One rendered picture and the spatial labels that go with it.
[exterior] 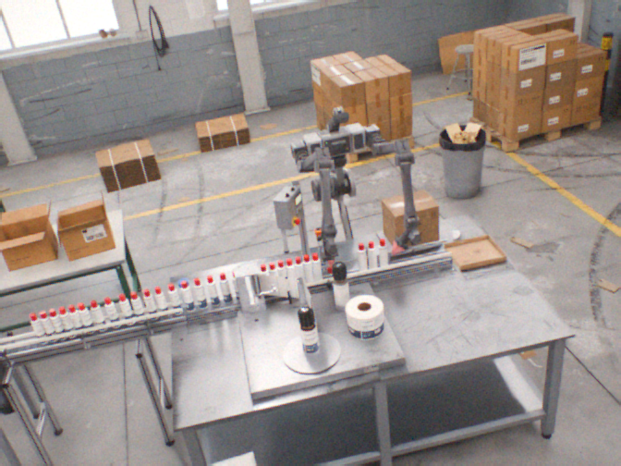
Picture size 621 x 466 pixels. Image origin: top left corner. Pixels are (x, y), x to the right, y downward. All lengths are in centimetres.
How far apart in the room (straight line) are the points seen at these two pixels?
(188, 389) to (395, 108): 461
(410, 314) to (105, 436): 219
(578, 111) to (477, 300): 422
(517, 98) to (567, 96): 64
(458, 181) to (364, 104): 147
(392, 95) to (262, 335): 418
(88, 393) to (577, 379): 335
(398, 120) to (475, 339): 419
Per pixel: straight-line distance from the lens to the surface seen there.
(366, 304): 344
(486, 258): 408
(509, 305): 373
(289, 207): 354
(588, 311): 509
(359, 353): 335
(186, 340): 373
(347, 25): 919
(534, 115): 727
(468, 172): 622
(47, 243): 493
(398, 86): 715
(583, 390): 449
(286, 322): 360
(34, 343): 406
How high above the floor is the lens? 317
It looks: 32 degrees down
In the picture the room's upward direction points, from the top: 8 degrees counter-clockwise
